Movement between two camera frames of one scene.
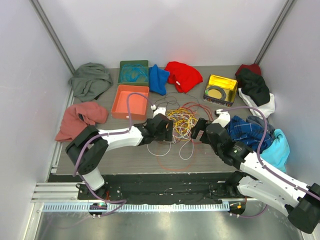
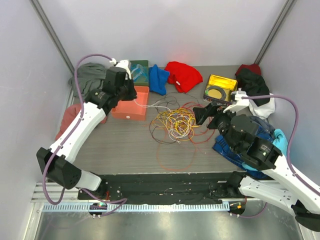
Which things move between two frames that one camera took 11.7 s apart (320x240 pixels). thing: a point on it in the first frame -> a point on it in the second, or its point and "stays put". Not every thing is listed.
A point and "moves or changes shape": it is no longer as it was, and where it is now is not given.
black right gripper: [200, 125] -> [201, 113]
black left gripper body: [160, 135] -> [128, 92]
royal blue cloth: [158, 79] stays put
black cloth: [254, 85] stays put
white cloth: [267, 109] stays put
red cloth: [185, 77] stays put
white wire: [182, 125] moves or changes shape
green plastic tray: [133, 72] stays put
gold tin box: [221, 90] stays put
